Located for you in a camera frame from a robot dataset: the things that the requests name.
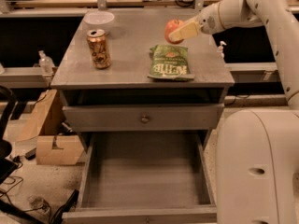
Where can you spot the green chip bag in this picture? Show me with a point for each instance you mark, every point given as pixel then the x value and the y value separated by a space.
pixel 170 63

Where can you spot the white plastic bowl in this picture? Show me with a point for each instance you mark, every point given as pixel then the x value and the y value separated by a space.
pixel 99 20

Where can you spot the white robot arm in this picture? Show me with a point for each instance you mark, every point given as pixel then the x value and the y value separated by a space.
pixel 258 149

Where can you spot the brown cardboard box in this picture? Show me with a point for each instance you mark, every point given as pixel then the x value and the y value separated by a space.
pixel 58 149

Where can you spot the closed upper drawer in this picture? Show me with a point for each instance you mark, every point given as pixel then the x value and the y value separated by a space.
pixel 110 118

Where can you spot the crumpled plastic bottle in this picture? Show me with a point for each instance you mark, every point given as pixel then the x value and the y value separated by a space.
pixel 39 204

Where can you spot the grey drawer cabinet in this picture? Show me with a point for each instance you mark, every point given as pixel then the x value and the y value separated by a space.
pixel 126 81

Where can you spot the red apple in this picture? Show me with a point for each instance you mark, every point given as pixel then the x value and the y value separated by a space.
pixel 170 27

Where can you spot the small white pump bottle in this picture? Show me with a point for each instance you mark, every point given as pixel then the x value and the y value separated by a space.
pixel 220 49

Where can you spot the gold drink can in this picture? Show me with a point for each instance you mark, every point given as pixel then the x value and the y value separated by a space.
pixel 98 46

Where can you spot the clear plastic bottle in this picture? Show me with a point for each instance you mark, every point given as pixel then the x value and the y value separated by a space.
pixel 46 63

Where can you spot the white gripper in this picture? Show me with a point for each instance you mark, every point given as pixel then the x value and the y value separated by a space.
pixel 208 22

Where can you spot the round metal drawer knob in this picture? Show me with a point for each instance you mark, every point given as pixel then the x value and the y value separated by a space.
pixel 145 119

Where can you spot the open middle drawer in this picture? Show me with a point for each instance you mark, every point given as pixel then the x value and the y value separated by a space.
pixel 144 178

